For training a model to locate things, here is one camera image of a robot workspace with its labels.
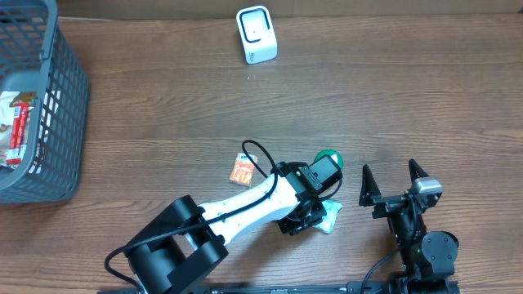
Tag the green lid Knorr jar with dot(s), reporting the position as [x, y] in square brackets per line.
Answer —
[333, 154]

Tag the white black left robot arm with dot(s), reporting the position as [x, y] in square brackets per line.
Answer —
[186, 241]

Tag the red white snack packet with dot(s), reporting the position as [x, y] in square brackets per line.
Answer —
[17, 146]

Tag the white barcode scanner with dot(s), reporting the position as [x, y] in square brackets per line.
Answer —
[257, 34]

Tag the white brown snack bag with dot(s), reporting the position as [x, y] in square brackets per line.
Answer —
[9, 99]

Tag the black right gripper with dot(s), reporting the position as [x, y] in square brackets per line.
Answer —
[393, 205]

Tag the grey plastic mesh basket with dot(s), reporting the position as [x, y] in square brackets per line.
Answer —
[35, 57]

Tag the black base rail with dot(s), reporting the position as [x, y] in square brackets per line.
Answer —
[349, 288]

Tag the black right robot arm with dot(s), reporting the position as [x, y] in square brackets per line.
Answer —
[427, 257]

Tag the teal white snack packet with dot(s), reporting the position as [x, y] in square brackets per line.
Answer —
[332, 209]

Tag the orange snack packet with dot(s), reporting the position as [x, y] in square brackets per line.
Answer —
[243, 170]

